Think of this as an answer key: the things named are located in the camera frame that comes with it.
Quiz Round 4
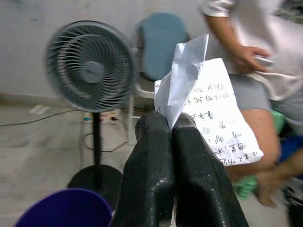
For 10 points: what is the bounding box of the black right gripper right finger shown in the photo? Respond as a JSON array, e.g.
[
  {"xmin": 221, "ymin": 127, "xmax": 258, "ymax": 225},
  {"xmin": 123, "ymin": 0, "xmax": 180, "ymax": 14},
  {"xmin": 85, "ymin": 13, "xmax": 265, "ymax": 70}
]
[{"xmin": 171, "ymin": 113, "xmax": 249, "ymax": 227}]

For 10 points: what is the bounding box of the blue backed plastic chair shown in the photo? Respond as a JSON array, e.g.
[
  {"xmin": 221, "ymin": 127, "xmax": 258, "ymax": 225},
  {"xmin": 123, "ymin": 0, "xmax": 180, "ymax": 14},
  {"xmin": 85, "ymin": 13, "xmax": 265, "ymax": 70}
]
[{"xmin": 127, "ymin": 11, "xmax": 192, "ymax": 142}]

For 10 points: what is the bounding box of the green plastic stool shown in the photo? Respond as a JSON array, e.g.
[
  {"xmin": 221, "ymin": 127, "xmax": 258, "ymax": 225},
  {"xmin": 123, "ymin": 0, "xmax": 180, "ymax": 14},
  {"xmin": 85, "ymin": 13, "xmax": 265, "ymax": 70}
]
[{"xmin": 235, "ymin": 110, "xmax": 287, "ymax": 198}]

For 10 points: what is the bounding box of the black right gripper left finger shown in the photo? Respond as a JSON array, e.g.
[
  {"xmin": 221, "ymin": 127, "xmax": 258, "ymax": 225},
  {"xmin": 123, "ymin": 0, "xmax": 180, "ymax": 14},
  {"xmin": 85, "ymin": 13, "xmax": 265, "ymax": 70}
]
[{"xmin": 111, "ymin": 110, "xmax": 175, "ymax": 227}]

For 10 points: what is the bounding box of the grey standing fan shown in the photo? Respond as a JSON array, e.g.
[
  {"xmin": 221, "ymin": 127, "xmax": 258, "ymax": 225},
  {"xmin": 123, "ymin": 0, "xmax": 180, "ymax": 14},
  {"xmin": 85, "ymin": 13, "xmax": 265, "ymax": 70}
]
[{"xmin": 44, "ymin": 20, "xmax": 138, "ymax": 198}]

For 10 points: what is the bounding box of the white power strip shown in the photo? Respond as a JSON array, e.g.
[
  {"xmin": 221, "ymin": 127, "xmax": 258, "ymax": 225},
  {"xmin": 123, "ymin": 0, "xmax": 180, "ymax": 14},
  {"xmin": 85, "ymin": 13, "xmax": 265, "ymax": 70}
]
[{"xmin": 82, "ymin": 110, "xmax": 122, "ymax": 124}]

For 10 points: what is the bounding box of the white handwritten paper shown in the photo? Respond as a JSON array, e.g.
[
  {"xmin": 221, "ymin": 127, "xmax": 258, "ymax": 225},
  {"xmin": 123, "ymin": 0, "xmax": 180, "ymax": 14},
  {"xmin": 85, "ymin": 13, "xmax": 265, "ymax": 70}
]
[{"xmin": 153, "ymin": 33, "xmax": 265, "ymax": 167}]

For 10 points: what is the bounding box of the grey floor cable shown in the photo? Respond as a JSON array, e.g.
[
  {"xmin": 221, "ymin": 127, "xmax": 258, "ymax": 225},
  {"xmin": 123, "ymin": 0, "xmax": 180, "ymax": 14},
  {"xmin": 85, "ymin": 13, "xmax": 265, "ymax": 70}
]
[{"xmin": 0, "ymin": 110, "xmax": 84, "ymax": 127}]

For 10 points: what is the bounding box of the purple plastic bucket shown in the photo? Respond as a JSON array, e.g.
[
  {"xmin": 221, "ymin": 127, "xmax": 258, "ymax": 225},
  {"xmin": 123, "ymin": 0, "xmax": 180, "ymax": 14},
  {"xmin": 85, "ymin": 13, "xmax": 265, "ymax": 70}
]
[{"xmin": 14, "ymin": 188, "xmax": 113, "ymax": 227}]

